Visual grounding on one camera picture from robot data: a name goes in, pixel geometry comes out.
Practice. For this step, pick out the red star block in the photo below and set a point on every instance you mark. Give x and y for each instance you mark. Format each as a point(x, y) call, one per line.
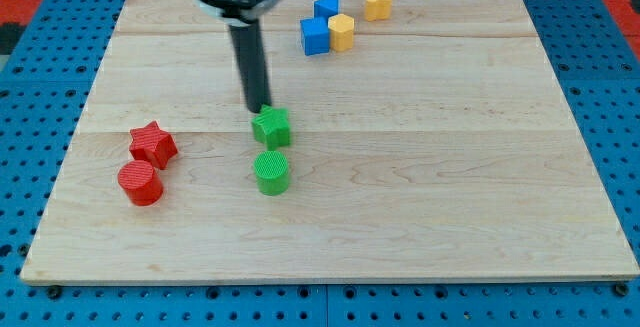
point(152, 144)

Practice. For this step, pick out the red cylinder block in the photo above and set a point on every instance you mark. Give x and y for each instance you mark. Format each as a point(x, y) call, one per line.
point(140, 182)

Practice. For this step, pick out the light wooden board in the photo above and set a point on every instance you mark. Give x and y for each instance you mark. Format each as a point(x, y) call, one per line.
point(439, 149)

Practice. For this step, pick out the blue triangle block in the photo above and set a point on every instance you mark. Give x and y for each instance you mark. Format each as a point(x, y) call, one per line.
point(326, 8)

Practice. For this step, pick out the yellow hexagon block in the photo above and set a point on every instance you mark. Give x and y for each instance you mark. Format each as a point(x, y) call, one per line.
point(341, 28)

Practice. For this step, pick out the green star block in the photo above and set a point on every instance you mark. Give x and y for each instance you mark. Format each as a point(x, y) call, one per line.
point(271, 127)

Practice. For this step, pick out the blue cube block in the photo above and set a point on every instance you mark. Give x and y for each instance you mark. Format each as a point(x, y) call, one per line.
point(314, 36)

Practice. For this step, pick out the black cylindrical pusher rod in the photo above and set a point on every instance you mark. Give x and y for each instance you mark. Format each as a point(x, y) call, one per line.
point(251, 61)

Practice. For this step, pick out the yellow heart block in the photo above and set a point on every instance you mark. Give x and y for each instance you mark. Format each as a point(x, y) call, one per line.
point(377, 10)

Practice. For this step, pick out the green cylinder block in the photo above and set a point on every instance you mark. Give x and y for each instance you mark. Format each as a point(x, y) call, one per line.
point(271, 169)

